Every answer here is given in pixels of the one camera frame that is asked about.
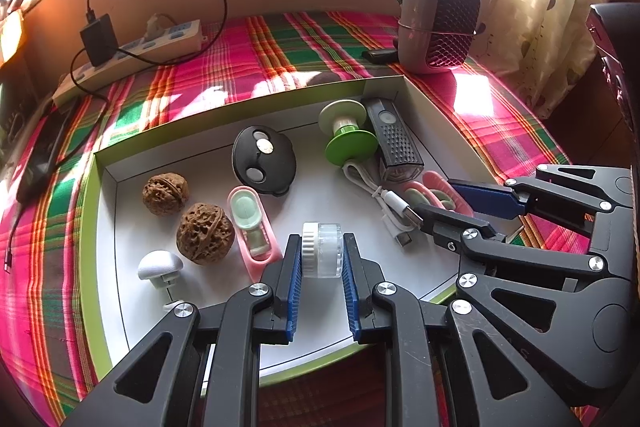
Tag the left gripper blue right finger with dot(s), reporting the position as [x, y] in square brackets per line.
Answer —
[360, 277]

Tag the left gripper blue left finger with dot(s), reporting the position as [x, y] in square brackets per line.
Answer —
[285, 278]

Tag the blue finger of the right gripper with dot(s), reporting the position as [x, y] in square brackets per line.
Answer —
[528, 196]
[478, 240]

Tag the pink green nail clipper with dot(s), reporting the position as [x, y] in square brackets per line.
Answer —
[258, 245]

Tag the clear silver round jar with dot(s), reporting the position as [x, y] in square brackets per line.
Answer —
[322, 250]

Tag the black bike light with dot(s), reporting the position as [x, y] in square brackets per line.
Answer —
[399, 160]

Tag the brown walnut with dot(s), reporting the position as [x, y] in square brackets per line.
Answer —
[205, 234]
[165, 194]

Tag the white mushroom knob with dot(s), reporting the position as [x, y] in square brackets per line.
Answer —
[162, 269]

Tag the green white spool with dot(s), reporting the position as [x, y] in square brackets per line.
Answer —
[343, 122]

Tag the black round three-button device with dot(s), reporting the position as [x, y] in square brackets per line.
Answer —
[264, 160]

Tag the green white shallow box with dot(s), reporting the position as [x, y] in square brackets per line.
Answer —
[117, 230]

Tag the cream dotted curtain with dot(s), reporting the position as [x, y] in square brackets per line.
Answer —
[539, 48]

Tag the small black cylinder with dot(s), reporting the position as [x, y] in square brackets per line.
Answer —
[380, 56]

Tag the plaid bed cloth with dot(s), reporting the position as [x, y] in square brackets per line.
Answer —
[43, 338]

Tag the black power bank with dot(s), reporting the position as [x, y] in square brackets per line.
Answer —
[42, 160]

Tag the white power strip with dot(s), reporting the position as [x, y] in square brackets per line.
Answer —
[175, 42]

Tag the black charger adapter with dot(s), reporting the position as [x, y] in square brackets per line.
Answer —
[99, 39]

